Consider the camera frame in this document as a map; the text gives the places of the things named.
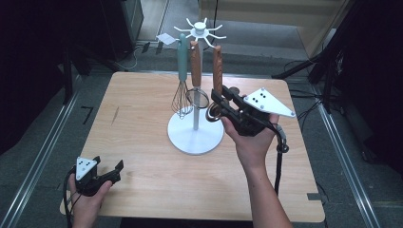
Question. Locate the white paper sheet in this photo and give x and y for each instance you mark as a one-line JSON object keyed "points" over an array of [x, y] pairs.
{"points": [[166, 39]]}

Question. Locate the black cabinet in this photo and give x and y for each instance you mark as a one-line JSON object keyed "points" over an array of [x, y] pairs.
{"points": [[122, 28]]}

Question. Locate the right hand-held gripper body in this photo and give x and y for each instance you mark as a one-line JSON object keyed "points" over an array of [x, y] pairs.
{"points": [[267, 103]]}

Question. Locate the black upright post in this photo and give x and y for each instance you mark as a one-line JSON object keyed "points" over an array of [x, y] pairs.
{"points": [[67, 79]]}

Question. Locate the white utensil stand with hooks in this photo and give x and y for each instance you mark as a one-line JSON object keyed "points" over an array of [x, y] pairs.
{"points": [[190, 139]]}

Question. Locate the person's left hand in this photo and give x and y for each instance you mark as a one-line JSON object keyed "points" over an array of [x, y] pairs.
{"points": [[87, 210]]}

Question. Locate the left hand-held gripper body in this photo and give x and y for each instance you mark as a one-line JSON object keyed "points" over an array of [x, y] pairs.
{"points": [[85, 167]]}

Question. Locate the metal floor rail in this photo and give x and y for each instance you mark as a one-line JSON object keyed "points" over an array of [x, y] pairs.
{"points": [[345, 158], [41, 158]]}

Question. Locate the black round table grommet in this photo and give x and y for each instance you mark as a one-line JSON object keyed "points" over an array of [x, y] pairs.
{"points": [[235, 89]]}

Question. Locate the person's right hand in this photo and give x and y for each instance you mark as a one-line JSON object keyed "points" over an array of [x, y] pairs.
{"points": [[253, 152]]}

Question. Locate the black metal stand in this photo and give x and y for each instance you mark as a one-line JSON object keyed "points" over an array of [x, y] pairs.
{"points": [[329, 69]]}

